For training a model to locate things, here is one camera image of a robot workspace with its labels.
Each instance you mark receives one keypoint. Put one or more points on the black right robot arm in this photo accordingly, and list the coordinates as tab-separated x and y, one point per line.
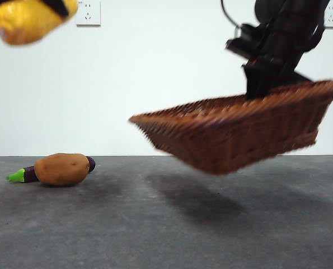
292	16

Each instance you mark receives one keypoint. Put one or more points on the yellow corn cob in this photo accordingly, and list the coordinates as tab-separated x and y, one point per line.
26	22

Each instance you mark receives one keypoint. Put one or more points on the brown wicker basket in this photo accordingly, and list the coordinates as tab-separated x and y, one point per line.
239	134

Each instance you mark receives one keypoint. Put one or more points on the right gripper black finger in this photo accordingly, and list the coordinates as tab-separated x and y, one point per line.
295	79
258	78

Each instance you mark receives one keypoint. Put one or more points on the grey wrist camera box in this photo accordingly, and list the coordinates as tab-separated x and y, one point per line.
247	39

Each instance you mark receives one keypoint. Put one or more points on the purple eggplant with green stem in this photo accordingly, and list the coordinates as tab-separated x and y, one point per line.
15	176

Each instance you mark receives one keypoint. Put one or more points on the brown potato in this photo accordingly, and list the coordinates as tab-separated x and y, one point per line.
61	169

